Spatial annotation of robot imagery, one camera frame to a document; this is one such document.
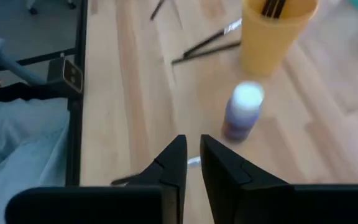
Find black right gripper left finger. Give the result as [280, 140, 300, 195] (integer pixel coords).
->
[5, 134, 188, 224]

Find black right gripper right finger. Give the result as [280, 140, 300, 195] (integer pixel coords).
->
[200, 134, 358, 224]

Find paintbrushes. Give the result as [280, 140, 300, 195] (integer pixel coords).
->
[277, 0, 288, 18]

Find small purple paint bottle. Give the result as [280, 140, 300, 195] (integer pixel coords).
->
[221, 80, 265, 141]

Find light blue cloth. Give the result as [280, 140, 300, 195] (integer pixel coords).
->
[0, 97, 71, 224]

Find thin black paintbrush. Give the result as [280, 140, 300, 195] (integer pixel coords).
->
[170, 41, 242, 65]

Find yellow plastic cup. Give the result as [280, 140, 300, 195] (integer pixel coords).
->
[240, 0, 320, 77]

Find black aluminium table frame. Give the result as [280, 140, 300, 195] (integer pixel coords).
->
[0, 0, 88, 187]

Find small black silver-faced camera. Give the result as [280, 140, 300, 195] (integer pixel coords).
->
[46, 57, 85, 101]

